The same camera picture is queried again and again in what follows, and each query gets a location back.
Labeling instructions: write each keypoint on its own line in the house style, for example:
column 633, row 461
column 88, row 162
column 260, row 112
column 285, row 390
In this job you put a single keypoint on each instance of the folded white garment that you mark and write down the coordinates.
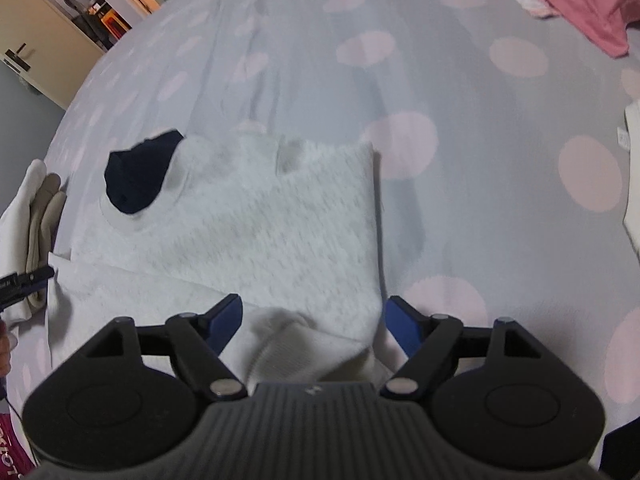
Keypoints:
column 15, row 230

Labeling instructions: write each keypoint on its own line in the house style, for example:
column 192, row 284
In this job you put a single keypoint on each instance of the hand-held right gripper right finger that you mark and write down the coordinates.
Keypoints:
column 404, row 327

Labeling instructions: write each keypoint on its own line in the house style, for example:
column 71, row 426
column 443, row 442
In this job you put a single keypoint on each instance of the orange stool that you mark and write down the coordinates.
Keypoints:
column 114, row 25

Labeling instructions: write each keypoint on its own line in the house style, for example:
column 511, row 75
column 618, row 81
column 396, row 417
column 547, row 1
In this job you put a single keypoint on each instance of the navy cloth in collar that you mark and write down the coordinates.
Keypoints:
column 137, row 175

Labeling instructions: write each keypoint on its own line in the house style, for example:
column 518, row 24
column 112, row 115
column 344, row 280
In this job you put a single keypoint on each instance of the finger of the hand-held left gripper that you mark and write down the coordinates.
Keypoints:
column 25, row 280

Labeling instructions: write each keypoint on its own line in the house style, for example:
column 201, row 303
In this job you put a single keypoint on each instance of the light grey printed sweatshirt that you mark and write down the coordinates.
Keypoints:
column 260, row 230

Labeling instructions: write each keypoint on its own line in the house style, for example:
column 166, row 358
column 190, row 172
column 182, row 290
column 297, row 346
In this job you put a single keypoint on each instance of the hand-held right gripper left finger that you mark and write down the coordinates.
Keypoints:
column 226, row 321

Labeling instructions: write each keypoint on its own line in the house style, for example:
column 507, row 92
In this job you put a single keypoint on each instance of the pink printed cloth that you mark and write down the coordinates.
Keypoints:
column 10, row 445

